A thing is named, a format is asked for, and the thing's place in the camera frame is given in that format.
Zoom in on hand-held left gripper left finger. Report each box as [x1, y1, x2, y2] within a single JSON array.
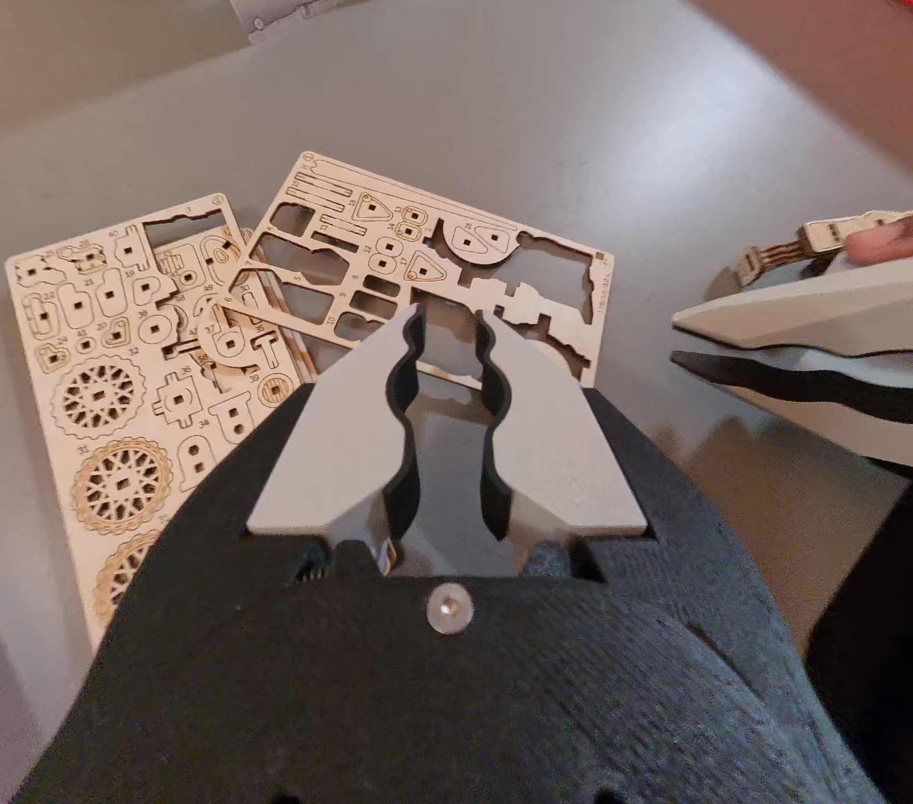
[[245, 303, 427, 547]]

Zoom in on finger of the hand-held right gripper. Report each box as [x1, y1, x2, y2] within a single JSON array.
[[672, 251, 913, 357], [670, 348, 913, 468]]

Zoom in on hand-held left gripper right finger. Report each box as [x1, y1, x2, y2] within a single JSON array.
[[473, 310, 650, 544]]

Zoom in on partly built wooden model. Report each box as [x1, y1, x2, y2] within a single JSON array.
[[735, 210, 913, 284]]

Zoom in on wooden puzzle sheet large cutouts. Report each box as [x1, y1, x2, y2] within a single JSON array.
[[221, 151, 616, 391]]

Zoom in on person's right hand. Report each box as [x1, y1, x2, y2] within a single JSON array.
[[847, 223, 913, 268]]

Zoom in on wooden puzzle sheet with wheels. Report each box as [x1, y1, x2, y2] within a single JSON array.
[[3, 192, 315, 651]]

